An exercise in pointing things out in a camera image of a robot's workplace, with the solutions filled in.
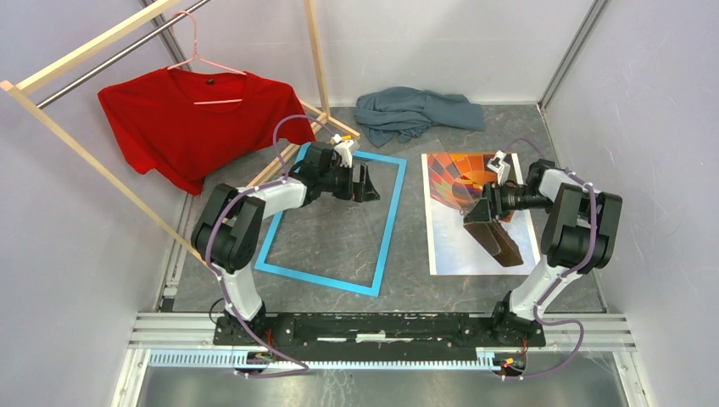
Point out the yellow handled screwdriver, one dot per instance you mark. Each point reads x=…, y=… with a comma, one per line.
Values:
x=336, y=139

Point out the hot-air balloon photo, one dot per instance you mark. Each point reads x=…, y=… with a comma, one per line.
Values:
x=452, y=184

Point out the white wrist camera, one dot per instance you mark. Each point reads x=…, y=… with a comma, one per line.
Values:
x=500, y=167
x=345, y=151

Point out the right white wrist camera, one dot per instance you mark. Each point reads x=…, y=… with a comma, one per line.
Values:
x=500, y=167

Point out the grey-blue crumpled cloth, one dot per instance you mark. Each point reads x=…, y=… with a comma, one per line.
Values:
x=404, y=113

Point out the aluminium corner profile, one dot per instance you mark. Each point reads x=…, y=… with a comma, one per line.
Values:
x=577, y=43

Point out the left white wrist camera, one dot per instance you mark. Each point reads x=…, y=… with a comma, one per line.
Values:
x=345, y=151

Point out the blue picture frame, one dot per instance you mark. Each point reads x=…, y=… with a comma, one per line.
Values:
x=373, y=290

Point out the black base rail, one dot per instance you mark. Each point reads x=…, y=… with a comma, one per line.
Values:
x=381, y=336

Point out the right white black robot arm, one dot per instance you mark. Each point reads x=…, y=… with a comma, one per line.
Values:
x=579, y=236

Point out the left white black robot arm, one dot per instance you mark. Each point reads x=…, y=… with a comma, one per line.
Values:
x=227, y=231

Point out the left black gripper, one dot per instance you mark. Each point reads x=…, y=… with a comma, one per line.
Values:
x=360, y=192

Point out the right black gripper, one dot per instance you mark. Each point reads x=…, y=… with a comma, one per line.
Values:
x=492, y=206

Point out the red t-shirt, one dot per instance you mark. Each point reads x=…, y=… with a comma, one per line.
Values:
x=186, y=125

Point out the grey slotted cable duct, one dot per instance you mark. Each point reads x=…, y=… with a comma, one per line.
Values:
x=251, y=359

